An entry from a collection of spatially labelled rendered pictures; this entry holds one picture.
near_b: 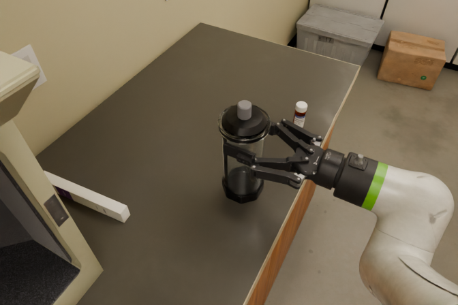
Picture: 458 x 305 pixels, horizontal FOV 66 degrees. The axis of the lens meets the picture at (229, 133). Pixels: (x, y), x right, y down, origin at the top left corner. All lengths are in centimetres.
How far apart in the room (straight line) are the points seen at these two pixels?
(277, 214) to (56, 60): 74
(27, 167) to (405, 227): 59
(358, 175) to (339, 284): 126
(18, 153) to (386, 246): 58
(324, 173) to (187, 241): 36
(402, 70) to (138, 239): 250
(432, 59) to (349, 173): 235
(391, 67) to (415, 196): 237
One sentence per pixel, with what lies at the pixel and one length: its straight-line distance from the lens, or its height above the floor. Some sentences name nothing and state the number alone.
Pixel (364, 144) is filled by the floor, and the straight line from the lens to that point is 247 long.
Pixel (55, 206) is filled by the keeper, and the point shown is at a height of 121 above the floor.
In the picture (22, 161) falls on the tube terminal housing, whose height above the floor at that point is 133.
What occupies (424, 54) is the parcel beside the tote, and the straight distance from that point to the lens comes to 296.
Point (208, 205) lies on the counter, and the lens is 90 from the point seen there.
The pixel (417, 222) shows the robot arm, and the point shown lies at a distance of 67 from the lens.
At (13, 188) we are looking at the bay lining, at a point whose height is 126.
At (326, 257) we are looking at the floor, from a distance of 193.
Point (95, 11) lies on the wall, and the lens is 117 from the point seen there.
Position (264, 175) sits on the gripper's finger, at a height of 116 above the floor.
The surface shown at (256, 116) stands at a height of 121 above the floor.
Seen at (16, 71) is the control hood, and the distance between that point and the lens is 36.
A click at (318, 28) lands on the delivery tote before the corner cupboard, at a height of 33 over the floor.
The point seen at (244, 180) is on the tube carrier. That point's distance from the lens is 79.
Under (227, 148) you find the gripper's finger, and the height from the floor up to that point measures 116.
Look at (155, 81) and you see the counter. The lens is 127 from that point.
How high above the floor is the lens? 169
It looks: 45 degrees down
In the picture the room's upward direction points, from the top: straight up
